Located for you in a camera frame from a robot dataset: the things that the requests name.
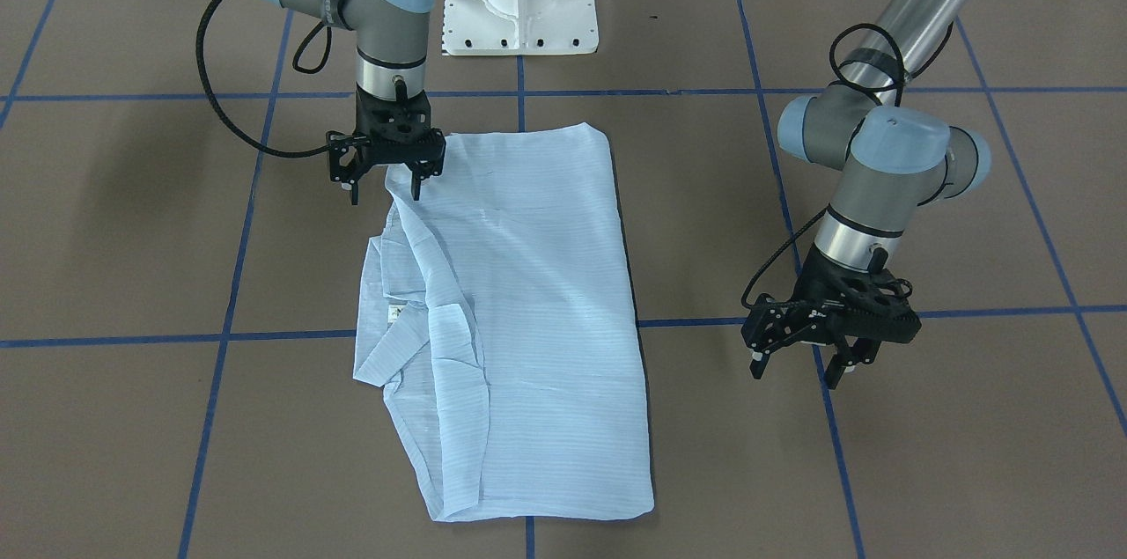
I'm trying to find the light blue button shirt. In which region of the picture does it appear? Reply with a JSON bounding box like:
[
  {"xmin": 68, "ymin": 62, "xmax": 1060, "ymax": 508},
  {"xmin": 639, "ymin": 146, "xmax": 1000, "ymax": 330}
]
[{"xmin": 353, "ymin": 123, "xmax": 653, "ymax": 522}]

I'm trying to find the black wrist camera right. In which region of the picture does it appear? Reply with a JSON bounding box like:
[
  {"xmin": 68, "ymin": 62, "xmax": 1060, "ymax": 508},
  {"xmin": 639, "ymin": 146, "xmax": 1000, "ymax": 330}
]
[{"xmin": 356, "ymin": 91, "xmax": 433, "ymax": 144}]

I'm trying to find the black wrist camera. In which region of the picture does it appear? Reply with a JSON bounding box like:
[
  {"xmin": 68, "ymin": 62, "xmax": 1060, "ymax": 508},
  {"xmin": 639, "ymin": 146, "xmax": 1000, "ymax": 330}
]
[
  {"xmin": 838, "ymin": 270, "xmax": 921, "ymax": 345},
  {"xmin": 356, "ymin": 91, "xmax": 433, "ymax": 144}
]

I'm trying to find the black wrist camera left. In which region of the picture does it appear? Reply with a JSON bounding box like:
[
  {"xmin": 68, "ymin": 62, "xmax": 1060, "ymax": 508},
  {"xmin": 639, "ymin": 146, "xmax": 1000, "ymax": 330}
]
[{"xmin": 838, "ymin": 270, "xmax": 921, "ymax": 345}]

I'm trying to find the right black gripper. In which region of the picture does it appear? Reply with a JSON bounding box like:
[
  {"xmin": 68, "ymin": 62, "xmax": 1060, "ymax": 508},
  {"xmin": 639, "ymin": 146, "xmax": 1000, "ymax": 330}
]
[{"xmin": 326, "ymin": 89, "xmax": 446, "ymax": 206}]

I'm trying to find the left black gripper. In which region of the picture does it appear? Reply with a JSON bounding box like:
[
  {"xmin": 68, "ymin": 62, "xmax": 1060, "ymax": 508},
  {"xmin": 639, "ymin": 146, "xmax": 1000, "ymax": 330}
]
[{"xmin": 740, "ymin": 246, "xmax": 889, "ymax": 391}]

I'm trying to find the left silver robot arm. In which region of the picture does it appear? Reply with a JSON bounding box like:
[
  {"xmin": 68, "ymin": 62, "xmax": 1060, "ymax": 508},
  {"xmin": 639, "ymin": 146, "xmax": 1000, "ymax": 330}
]
[{"xmin": 740, "ymin": 0, "xmax": 991, "ymax": 389}]

